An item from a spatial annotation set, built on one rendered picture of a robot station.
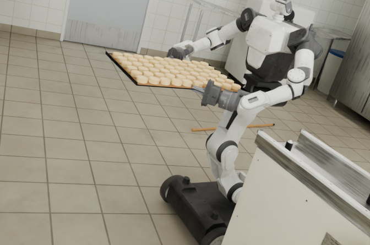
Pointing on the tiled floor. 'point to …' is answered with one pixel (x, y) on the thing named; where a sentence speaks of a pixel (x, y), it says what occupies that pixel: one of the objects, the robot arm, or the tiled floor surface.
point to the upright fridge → (355, 69)
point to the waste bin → (330, 70)
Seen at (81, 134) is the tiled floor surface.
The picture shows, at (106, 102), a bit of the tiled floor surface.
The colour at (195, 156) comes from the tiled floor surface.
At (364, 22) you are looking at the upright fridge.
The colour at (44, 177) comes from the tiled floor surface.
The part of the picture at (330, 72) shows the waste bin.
